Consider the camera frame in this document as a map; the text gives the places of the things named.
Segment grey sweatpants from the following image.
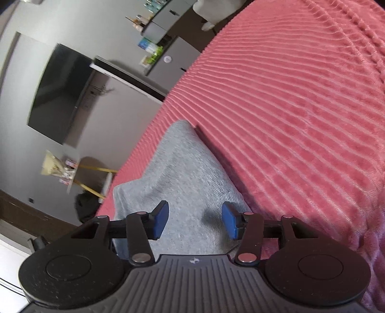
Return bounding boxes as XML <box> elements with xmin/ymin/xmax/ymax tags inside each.
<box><xmin>113</xmin><ymin>121</ymin><xmax>249</xmax><ymax>257</ymax></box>

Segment black bag on floor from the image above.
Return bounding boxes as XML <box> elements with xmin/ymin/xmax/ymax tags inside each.
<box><xmin>74</xmin><ymin>191</ymin><xmax>101</xmax><ymax>224</ymax></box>

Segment gold leg side table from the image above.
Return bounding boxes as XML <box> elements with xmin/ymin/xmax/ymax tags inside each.
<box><xmin>67</xmin><ymin>158</ymin><xmax>118</xmax><ymax>203</ymax></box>

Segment yellow wrapped flower bouquet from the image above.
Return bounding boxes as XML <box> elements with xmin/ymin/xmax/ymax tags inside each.
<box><xmin>40</xmin><ymin>151</ymin><xmax>77</xmax><ymax>185</ymax></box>

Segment pink ribbed bed blanket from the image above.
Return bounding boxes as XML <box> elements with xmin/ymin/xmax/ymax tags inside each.
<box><xmin>95</xmin><ymin>0</ymin><xmax>385</xmax><ymax>313</ymax></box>

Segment grey bedside cabinet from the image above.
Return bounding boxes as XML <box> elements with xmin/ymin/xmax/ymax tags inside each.
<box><xmin>146</xmin><ymin>37</ymin><xmax>200</xmax><ymax>92</ymax></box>

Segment white shell chair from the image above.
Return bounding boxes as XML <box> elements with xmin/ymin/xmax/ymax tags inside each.
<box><xmin>192</xmin><ymin>0</ymin><xmax>247</xmax><ymax>31</ymax></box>

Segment black wall television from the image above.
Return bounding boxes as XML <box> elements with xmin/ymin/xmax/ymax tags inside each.
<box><xmin>27</xmin><ymin>44</ymin><xmax>93</xmax><ymax>144</ymax></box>

